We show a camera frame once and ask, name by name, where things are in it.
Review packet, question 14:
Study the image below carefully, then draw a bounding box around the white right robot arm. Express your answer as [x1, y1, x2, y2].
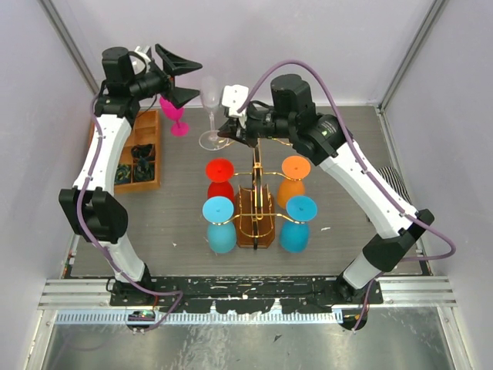
[219, 74, 434, 304]

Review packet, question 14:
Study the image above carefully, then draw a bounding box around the light blue left wine glass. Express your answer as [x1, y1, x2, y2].
[202, 196, 236, 254]

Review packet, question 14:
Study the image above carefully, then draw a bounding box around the dark cord bundle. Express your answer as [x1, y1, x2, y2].
[130, 143, 157, 182]

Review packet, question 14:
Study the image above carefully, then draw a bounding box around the blue right wine glass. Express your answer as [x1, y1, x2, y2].
[280, 196, 318, 253]

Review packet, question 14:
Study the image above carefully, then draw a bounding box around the coiled dark cord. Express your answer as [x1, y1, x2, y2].
[114, 163, 134, 184]

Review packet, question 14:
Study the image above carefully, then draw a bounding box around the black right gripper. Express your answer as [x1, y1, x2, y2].
[216, 104, 294, 149]

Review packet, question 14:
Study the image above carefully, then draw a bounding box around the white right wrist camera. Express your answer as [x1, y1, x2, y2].
[221, 84, 250, 119]

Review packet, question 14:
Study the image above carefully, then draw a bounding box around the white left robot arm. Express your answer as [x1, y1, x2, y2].
[59, 44, 202, 305]

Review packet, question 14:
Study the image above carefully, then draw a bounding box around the gold wire wine glass rack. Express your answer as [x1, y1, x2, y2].
[230, 141, 290, 250]

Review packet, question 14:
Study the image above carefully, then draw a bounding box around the orange plastic wine glass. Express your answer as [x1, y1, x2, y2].
[277, 156, 311, 209]

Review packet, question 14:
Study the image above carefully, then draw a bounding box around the red plastic wine glass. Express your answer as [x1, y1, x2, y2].
[205, 158, 235, 203]

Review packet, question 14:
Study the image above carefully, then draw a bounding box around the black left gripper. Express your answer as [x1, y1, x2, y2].
[130, 45, 205, 109]

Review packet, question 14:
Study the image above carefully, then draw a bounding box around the wooden compartment tray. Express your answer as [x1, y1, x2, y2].
[74, 110, 161, 194]

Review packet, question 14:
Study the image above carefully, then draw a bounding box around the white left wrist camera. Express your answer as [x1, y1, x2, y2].
[129, 45, 153, 76]

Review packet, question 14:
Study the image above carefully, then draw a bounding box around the clear champagne glass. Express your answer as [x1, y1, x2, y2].
[199, 76, 229, 151]

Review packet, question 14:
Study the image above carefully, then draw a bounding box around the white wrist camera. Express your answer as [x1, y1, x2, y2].
[129, 45, 153, 76]
[221, 84, 250, 119]

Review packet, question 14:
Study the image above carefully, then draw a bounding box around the pink plastic wine glass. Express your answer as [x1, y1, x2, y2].
[159, 96, 189, 137]

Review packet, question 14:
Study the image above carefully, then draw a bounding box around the striped black white cloth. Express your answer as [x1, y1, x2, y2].
[377, 166, 412, 204]

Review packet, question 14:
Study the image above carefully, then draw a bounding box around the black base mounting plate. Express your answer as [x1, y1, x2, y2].
[106, 275, 384, 315]

